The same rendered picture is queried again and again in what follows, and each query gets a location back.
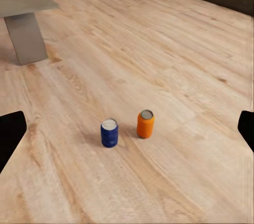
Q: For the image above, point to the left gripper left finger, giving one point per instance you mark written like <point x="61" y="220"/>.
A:
<point x="12" y="129"/>

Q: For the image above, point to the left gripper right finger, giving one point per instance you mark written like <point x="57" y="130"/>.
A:
<point x="246" y="127"/>

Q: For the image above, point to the can of soda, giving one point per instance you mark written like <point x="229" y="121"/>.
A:
<point x="145" y="124"/>
<point x="109" y="132"/>

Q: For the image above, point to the coffee table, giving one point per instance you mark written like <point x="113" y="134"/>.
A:
<point x="24" y="29"/>

